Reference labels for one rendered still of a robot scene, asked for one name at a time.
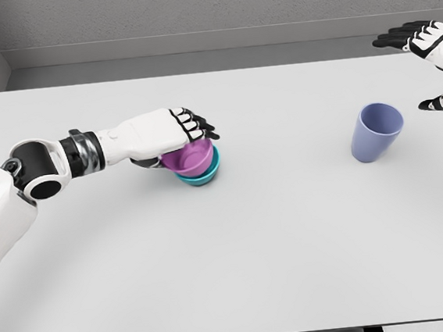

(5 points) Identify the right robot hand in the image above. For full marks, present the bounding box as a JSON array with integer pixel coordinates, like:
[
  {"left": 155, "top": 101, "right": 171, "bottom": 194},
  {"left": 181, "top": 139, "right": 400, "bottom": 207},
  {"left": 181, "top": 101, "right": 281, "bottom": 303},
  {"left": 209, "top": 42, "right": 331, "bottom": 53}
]
[{"left": 370, "top": 17, "right": 443, "bottom": 120}]

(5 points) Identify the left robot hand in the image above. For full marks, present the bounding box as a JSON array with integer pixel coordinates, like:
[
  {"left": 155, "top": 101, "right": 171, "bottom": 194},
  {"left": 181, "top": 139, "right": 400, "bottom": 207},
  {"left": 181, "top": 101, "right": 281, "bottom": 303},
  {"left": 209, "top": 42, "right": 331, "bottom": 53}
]
[{"left": 120, "top": 103, "right": 223, "bottom": 177}]

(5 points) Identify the purple bowl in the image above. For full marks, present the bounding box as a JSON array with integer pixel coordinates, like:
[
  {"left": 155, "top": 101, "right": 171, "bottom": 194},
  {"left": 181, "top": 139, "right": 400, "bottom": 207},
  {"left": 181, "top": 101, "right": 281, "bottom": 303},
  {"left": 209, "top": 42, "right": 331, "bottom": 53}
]
[{"left": 157, "top": 137, "right": 217, "bottom": 181}]

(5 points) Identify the teal bowl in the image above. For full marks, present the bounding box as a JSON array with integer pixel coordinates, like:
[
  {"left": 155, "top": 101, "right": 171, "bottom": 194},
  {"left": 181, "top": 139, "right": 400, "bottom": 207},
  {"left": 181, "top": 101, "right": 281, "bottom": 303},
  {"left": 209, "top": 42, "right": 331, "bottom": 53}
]
[{"left": 171, "top": 144, "right": 223, "bottom": 190}]

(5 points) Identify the lavender blue cup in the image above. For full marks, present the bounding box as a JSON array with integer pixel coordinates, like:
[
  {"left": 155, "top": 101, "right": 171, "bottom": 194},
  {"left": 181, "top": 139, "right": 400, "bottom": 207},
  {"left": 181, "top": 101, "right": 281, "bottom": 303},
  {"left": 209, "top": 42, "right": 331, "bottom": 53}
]
[{"left": 347, "top": 100, "right": 408, "bottom": 166}]

